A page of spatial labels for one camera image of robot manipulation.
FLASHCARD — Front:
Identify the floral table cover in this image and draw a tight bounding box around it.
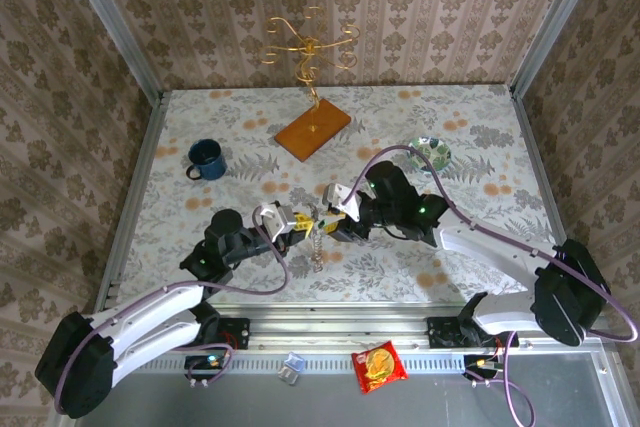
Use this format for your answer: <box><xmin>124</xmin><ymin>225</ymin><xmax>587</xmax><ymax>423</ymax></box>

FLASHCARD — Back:
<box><xmin>124</xmin><ymin>85</ymin><xmax>574</xmax><ymax>304</ymax></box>

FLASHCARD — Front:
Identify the green leaf pattern bowl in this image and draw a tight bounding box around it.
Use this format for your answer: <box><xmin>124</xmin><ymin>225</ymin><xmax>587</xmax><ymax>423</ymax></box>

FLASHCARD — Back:
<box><xmin>406</xmin><ymin>135</ymin><xmax>453</xmax><ymax>176</ymax></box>

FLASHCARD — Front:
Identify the dark blue enamel mug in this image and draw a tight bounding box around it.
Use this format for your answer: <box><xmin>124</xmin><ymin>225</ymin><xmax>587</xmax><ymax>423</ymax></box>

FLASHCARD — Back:
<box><xmin>185</xmin><ymin>139</ymin><xmax>229</xmax><ymax>182</ymax></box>

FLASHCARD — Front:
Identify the small black circuit board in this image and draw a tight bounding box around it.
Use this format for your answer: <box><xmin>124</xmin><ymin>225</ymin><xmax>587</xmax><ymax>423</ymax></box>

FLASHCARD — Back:
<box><xmin>463</xmin><ymin>354</ymin><xmax>504</xmax><ymax>382</ymax></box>
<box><xmin>184</xmin><ymin>354</ymin><xmax>232</xmax><ymax>382</ymax></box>

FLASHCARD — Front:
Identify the perforated metal strip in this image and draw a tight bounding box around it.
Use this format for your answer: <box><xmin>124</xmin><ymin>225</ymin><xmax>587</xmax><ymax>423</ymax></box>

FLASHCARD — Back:
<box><xmin>87</xmin><ymin>352</ymin><xmax>469</xmax><ymax>374</ymax></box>

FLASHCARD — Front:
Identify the clear plastic small package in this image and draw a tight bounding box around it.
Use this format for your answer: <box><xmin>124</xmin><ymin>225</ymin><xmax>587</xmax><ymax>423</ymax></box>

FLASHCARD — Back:
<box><xmin>277</xmin><ymin>352</ymin><xmax>306</xmax><ymax>386</ymax></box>

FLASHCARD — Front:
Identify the red snack packet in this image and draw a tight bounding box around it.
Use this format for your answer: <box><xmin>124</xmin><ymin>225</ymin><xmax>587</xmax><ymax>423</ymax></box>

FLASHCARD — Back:
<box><xmin>351</xmin><ymin>340</ymin><xmax>409</xmax><ymax>395</ymax></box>

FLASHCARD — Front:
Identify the grey metal panel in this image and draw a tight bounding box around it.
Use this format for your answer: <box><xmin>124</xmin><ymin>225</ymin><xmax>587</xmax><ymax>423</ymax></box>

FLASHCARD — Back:
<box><xmin>74</xmin><ymin>371</ymin><xmax>619</xmax><ymax>427</ymax></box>

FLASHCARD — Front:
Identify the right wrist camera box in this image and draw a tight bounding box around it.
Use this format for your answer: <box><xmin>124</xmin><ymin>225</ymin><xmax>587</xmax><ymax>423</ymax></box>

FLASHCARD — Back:
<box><xmin>322</xmin><ymin>183</ymin><xmax>362</xmax><ymax>222</ymax></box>

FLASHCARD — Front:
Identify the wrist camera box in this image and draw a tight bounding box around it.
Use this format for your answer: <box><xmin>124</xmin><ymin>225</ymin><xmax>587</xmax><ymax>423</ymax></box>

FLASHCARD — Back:
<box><xmin>256</xmin><ymin>201</ymin><xmax>297</xmax><ymax>242</ymax></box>
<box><xmin>322</xmin><ymin>183</ymin><xmax>362</xmax><ymax>222</ymax></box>

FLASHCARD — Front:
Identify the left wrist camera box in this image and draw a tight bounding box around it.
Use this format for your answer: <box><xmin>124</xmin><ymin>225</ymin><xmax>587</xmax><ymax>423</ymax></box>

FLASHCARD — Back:
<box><xmin>256</xmin><ymin>201</ymin><xmax>297</xmax><ymax>242</ymax></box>

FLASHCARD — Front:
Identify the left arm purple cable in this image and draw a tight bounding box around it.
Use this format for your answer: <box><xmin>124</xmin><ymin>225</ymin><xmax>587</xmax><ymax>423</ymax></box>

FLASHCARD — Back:
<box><xmin>52</xmin><ymin>206</ymin><xmax>291</xmax><ymax>416</ymax></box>

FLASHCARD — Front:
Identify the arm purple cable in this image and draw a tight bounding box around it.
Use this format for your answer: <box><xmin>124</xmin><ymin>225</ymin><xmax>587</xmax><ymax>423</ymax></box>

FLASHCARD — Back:
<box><xmin>52</xmin><ymin>206</ymin><xmax>291</xmax><ymax>416</ymax></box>
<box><xmin>343</xmin><ymin>145</ymin><xmax>640</xmax><ymax>427</ymax></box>

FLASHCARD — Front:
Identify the gold wire stand wooden base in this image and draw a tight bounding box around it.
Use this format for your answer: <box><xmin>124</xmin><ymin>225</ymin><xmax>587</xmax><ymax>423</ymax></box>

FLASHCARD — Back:
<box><xmin>259</xmin><ymin>6</ymin><xmax>361</xmax><ymax>164</ymax></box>

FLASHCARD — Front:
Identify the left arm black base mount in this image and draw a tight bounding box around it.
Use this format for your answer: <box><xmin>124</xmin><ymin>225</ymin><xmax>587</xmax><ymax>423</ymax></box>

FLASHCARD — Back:
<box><xmin>162</xmin><ymin>317</ymin><xmax>251</xmax><ymax>351</ymax></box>

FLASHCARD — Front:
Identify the aluminium rail beam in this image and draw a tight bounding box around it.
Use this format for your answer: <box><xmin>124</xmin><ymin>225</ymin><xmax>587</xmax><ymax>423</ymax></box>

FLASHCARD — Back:
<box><xmin>73</xmin><ymin>310</ymin><xmax>614</xmax><ymax>351</ymax></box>

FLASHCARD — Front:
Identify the aluminium table side rail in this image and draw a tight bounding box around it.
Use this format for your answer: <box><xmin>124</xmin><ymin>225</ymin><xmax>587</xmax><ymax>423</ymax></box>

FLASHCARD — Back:
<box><xmin>93</xmin><ymin>91</ymin><xmax>169</xmax><ymax>316</ymax></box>
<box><xmin>509</xmin><ymin>86</ymin><xmax>589</xmax><ymax>309</ymax></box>

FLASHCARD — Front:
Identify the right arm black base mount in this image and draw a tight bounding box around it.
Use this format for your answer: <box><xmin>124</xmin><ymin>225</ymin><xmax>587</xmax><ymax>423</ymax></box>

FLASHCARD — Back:
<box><xmin>427</xmin><ymin>315</ymin><xmax>520</xmax><ymax>349</ymax></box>

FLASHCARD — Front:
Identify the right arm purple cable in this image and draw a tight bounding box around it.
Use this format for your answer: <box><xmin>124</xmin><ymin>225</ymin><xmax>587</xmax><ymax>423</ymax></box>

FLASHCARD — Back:
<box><xmin>343</xmin><ymin>145</ymin><xmax>640</xmax><ymax>427</ymax></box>

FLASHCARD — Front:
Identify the aluminium frame post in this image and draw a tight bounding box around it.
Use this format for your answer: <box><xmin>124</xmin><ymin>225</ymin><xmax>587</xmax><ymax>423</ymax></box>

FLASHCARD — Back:
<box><xmin>57</xmin><ymin>0</ymin><xmax>167</xmax><ymax>103</ymax></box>
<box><xmin>508</xmin><ymin>0</ymin><xmax>609</xmax><ymax>98</ymax></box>

